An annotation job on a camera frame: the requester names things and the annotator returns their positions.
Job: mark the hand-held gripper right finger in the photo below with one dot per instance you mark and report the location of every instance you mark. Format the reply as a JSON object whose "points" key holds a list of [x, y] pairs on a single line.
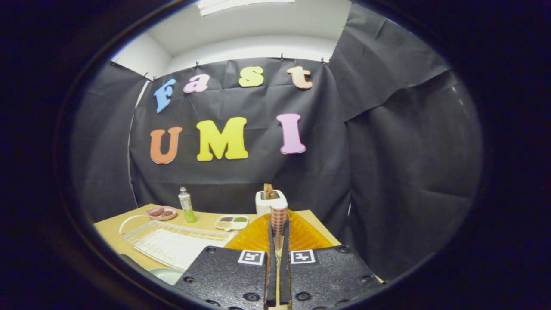
{"points": [[327, 275]]}

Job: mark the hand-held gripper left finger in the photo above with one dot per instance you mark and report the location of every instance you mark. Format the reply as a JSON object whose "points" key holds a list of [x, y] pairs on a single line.
{"points": [[224, 275]]}

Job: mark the light green plate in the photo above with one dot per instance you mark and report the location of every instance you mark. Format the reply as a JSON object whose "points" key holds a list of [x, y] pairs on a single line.
{"points": [[168, 274]]}

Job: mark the pink plate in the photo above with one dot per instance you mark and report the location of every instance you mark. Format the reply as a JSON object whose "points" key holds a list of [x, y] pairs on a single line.
{"points": [[161, 218]]}

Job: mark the white divided grain tray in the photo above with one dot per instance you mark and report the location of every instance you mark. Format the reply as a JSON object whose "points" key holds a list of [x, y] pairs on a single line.
{"points": [[241, 224]]}

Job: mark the white drip tray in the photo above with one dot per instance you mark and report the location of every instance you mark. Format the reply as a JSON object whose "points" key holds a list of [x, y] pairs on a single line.
{"points": [[172, 249]]}

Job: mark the cream toaster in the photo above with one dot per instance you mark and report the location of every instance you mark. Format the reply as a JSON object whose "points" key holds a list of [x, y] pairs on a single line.
{"points": [[262, 206]]}

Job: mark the green liquid bottle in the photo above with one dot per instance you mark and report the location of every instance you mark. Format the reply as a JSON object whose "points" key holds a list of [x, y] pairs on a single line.
{"points": [[186, 204]]}

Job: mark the brown bread slice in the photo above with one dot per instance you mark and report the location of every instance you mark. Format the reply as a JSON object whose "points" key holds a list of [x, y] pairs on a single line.
{"points": [[271, 192], [266, 191]]}

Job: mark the black backdrop cloth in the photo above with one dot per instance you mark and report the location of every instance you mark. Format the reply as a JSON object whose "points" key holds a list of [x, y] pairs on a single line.
{"points": [[387, 172]]}

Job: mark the ceiling light panel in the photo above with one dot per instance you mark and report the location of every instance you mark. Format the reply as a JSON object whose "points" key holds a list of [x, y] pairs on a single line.
{"points": [[241, 5]]}

